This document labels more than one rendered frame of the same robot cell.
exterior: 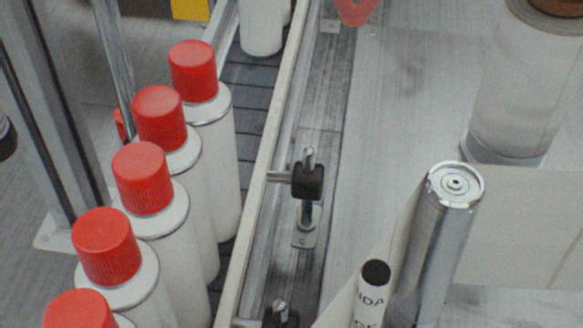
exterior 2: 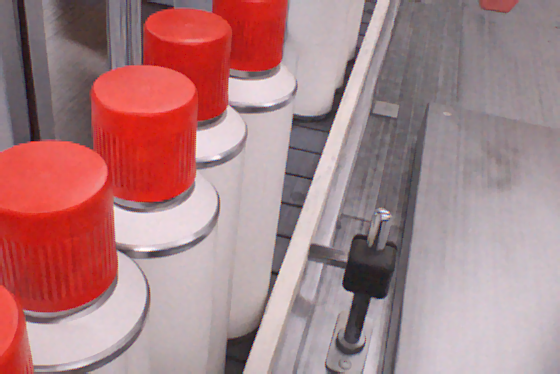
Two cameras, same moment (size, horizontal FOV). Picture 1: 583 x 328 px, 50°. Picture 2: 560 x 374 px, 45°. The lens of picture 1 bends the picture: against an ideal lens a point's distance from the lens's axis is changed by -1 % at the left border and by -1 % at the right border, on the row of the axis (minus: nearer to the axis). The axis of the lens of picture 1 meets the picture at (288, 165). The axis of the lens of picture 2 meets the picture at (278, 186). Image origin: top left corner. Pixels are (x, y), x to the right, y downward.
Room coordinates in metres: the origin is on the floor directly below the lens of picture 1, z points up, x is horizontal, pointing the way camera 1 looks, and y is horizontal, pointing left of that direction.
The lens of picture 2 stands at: (0.07, 0.04, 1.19)
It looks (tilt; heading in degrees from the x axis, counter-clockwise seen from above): 36 degrees down; 0
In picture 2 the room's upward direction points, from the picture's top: 8 degrees clockwise
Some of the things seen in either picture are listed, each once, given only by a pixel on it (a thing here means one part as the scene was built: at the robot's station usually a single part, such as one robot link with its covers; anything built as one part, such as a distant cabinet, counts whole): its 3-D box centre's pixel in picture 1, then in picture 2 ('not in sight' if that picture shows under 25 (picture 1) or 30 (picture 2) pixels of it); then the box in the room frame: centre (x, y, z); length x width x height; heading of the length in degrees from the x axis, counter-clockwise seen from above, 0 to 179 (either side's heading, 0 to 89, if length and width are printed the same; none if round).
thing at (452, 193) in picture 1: (429, 263); not in sight; (0.25, -0.10, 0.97); 0.05 x 0.05 x 0.19
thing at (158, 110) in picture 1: (177, 197); (182, 231); (0.30, 0.09, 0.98); 0.05 x 0.05 x 0.20
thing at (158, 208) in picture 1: (163, 253); (147, 313); (0.25, 0.09, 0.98); 0.05 x 0.05 x 0.20
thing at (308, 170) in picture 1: (307, 189); (365, 281); (0.38, -0.02, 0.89); 0.03 x 0.03 x 0.12; 81
